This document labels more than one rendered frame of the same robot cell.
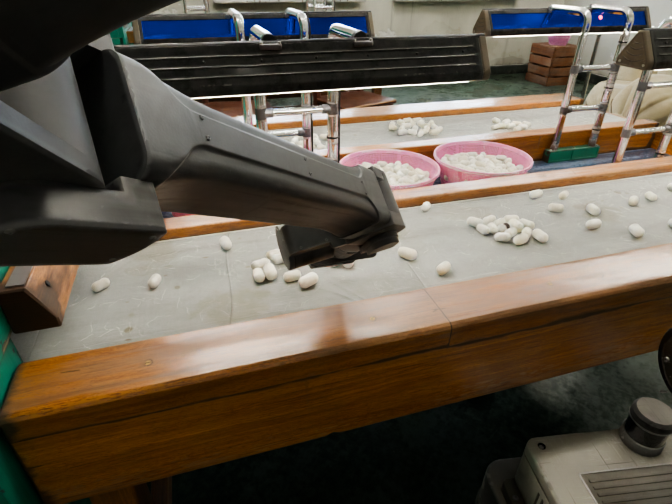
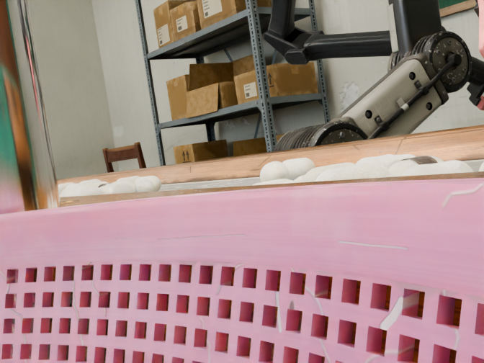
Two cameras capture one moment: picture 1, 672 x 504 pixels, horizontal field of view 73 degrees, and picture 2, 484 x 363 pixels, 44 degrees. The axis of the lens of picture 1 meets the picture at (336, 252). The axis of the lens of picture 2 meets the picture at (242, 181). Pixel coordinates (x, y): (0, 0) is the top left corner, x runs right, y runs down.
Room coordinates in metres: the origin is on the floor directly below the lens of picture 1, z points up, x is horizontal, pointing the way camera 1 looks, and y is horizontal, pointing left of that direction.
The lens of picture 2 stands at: (0.92, 0.31, 0.78)
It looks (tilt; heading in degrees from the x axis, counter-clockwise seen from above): 3 degrees down; 250
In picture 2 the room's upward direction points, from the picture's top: 8 degrees counter-clockwise
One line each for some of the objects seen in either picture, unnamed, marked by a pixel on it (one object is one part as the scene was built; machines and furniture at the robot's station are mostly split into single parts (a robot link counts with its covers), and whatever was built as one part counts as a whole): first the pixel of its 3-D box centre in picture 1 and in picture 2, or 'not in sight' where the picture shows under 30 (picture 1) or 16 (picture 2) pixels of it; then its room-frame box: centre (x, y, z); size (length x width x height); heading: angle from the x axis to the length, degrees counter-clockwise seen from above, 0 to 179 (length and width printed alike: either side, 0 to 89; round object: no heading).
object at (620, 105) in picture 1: (653, 106); not in sight; (3.28, -2.23, 0.40); 0.74 x 0.56 x 0.38; 108
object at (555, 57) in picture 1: (554, 55); not in sight; (6.17, -2.72, 0.32); 0.42 x 0.42 x 0.64; 17
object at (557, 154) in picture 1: (570, 84); not in sight; (1.54, -0.75, 0.90); 0.20 x 0.19 x 0.45; 107
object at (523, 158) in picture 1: (479, 171); not in sight; (1.22, -0.40, 0.72); 0.27 x 0.27 x 0.10
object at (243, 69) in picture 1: (313, 63); not in sight; (0.79, 0.04, 1.08); 0.62 x 0.08 x 0.07; 107
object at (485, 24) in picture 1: (566, 20); not in sight; (1.61, -0.72, 1.08); 0.62 x 0.08 x 0.07; 107
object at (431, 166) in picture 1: (387, 182); not in sight; (1.14, -0.14, 0.72); 0.27 x 0.27 x 0.10
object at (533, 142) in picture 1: (417, 160); not in sight; (1.34, -0.25, 0.71); 1.81 x 0.05 x 0.11; 107
